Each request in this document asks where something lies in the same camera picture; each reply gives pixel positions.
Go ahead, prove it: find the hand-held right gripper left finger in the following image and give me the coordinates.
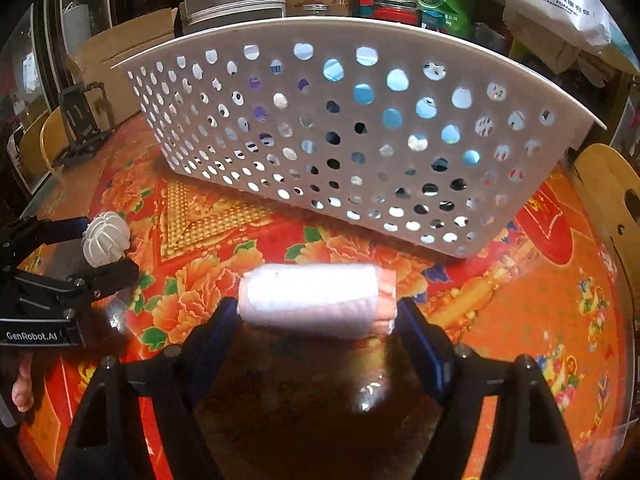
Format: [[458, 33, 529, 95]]
[[57, 297, 241, 480]]

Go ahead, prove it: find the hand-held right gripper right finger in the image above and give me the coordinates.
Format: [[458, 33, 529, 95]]
[[397, 297, 583, 480]]

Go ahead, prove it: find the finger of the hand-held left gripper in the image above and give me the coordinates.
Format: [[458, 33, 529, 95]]
[[0, 216, 93, 263], [12, 258, 141, 319]]

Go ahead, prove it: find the white ridged squishy ball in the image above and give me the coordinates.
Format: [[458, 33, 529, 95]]
[[81, 211, 132, 268]]

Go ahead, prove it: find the white perforated plastic basket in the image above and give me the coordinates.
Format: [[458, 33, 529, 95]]
[[111, 16, 608, 258]]

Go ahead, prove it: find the person's left hand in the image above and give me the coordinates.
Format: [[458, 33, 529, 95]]
[[12, 360, 36, 413]]

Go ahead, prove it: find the red floral tablecloth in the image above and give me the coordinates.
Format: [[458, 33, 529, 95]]
[[0, 110, 640, 480]]

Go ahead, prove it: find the wooden chair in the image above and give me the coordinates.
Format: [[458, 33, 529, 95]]
[[570, 143, 640, 311], [20, 105, 71, 181]]

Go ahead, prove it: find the black phone stand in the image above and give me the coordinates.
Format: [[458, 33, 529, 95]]
[[57, 82, 113, 161]]

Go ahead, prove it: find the open cardboard box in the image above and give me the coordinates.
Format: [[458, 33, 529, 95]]
[[67, 7, 178, 111]]

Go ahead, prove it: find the beige cardboard box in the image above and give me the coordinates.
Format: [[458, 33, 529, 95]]
[[505, 10, 586, 73]]

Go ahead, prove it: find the large pickle jar red lid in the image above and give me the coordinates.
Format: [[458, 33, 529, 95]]
[[372, 5, 423, 26]]

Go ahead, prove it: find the white printed tote bag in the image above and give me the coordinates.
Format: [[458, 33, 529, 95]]
[[495, 0, 613, 51]]

